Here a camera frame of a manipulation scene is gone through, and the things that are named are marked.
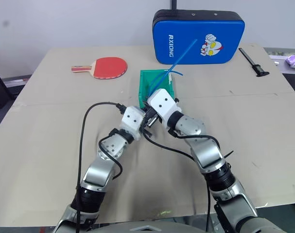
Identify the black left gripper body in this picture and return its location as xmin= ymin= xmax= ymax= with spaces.
xmin=140 ymin=110 xmax=155 ymax=137

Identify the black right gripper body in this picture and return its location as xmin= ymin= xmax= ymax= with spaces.
xmin=142 ymin=96 xmax=163 ymax=128

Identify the thin blue cable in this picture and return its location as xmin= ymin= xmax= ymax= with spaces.
xmin=148 ymin=38 xmax=198 ymax=97
xmin=149 ymin=69 xmax=185 ymax=91

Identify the green plastic bin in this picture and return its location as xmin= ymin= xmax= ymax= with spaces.
xmin=138 ymin=68 xmax=177 ymax=110

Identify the red table tennis paddle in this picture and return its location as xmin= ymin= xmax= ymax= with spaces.
xmin=70 ymin=56 xmax=128 ymax=80

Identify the blue black kick pad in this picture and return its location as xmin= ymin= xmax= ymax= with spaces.
xmin=152 ymin=9 xmax=246 ymax=65

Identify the brown cardboard table cover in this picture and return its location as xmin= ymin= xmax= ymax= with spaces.
xmin=0 ymin=43 xmax=295 ymax=223

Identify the grey robot torso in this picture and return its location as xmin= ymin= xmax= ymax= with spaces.
xmin=90 ymin=219 xmax=212 ymax=233

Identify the black caliper tool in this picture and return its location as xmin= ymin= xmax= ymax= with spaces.
xmin=238 ymin=47 xmax=270 ymax=78

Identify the purple white crumpled bag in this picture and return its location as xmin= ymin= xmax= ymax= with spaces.
xmin=285 ymin=54 xmax=295 ymax=69

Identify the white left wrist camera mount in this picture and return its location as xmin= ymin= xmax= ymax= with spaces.
xmin=120 ymin=105 xmax=146 ymax=141

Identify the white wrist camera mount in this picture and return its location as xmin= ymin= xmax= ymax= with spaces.
xmin=147 ymin=88 xmax=183 ymax=128
xmin=120 ymin=105 xmax=146 ymax=141

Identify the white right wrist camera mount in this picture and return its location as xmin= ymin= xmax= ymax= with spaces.
xmin=147 ymin=88 xmax=183 ymax=128

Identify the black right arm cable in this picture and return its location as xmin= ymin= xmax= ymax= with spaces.
xmin=140 ymin=128 xmax=235 ymax=232

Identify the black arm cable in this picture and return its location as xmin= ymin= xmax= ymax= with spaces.
xmin=140 ymin=128 xmax=235 ymax=232
xmin=75 ymin=102 xmax=126 ymax=233

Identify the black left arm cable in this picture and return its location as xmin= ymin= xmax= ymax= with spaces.
xmin=75 ymin=102 xmax=126 ymax=233

